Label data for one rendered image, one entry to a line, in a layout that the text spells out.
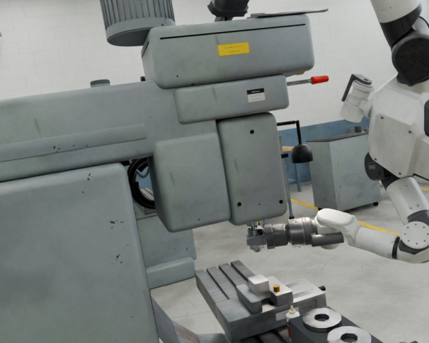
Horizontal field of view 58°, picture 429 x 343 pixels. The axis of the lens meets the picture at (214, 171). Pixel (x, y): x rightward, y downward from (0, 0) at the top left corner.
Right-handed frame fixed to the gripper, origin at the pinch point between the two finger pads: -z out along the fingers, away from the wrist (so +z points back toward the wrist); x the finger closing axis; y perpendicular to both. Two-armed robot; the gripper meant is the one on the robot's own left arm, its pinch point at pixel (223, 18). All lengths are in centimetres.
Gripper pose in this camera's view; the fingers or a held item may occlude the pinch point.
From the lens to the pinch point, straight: 125.4
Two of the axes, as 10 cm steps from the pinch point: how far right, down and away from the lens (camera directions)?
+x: 8.6, -2.0, 4.7
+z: 3.4, -4.6, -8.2
